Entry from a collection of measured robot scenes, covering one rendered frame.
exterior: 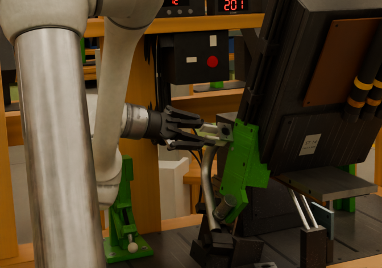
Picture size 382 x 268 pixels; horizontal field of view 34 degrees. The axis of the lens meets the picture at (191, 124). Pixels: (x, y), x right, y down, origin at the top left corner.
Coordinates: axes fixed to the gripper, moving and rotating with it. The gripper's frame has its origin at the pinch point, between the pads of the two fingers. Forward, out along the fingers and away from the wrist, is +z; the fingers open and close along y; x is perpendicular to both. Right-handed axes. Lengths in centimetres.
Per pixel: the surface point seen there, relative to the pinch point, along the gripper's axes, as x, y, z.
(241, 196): -1.8, -19.1, 4.2
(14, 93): 545, 421, 33
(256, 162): -5.9, -10.9, 8.0
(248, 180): -2.4, -14.5, 6.7
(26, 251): 52, -14, -38
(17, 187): 363, 180, 12
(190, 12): -11.1, 32.7, -8.2
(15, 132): 33, 14, -47
